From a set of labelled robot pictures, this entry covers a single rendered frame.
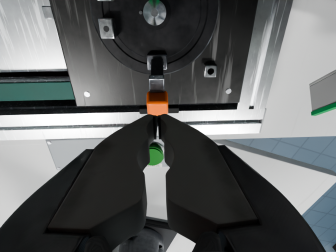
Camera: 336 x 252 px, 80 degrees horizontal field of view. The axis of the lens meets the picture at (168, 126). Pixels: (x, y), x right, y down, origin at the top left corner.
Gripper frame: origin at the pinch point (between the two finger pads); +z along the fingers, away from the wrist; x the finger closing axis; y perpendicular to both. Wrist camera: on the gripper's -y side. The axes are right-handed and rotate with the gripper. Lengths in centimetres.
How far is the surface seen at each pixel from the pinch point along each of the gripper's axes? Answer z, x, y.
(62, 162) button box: 16.8, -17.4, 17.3
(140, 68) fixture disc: 13.9, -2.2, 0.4
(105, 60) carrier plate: 15.9, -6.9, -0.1
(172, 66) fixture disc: 13.9, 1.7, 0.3
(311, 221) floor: 113, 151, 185
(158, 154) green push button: 15.6, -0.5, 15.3
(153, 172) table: 26.9, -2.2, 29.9
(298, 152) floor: 113, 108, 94
